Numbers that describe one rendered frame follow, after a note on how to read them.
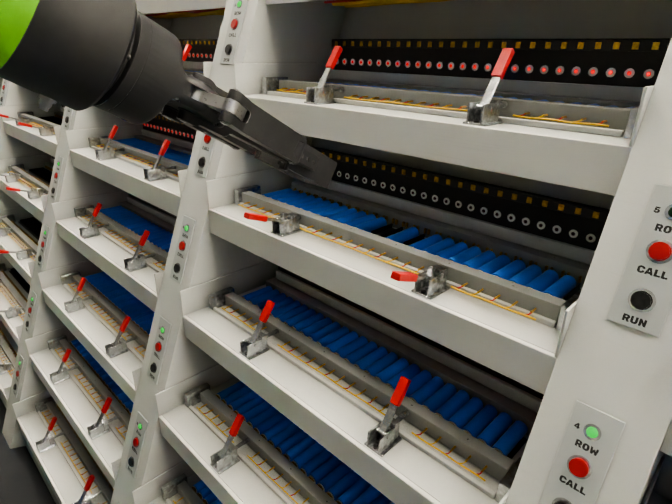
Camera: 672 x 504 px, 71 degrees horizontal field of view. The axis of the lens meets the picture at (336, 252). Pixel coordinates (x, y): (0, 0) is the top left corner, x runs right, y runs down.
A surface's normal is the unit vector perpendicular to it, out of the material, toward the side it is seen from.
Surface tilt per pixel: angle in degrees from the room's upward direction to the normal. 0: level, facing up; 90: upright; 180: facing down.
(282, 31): 90
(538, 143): 111
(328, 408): 21
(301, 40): 90
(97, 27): 86
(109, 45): 94
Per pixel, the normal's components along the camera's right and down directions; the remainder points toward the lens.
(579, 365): -0.65, -0.07
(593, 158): -0.70, 0.26
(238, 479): 0.02, -0.92
